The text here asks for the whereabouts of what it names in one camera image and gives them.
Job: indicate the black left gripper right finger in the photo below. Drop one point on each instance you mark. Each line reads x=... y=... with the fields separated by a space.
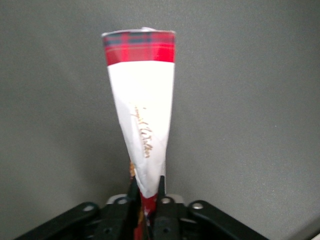
x=166 y=220

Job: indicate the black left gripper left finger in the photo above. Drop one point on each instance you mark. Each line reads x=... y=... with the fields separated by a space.
x=122 y=220

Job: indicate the red tartan cookie box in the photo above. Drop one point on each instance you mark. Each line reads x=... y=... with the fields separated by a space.
x=142 y=100

